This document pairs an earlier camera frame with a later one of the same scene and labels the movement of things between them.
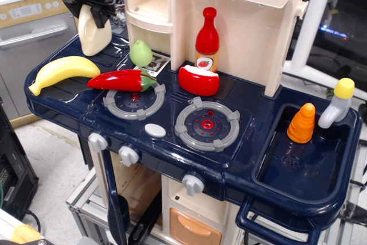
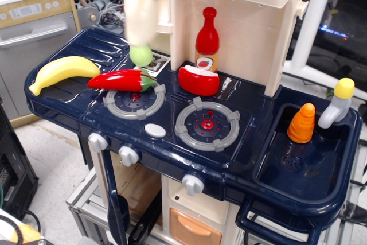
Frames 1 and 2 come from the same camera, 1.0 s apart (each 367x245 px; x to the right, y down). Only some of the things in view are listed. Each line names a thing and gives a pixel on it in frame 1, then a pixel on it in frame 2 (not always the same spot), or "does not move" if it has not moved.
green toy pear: (140, 54) does not move
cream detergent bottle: (94, 39) -> (140, 7)
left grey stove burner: (135, 105) does not move
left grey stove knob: (98, 142) does not move
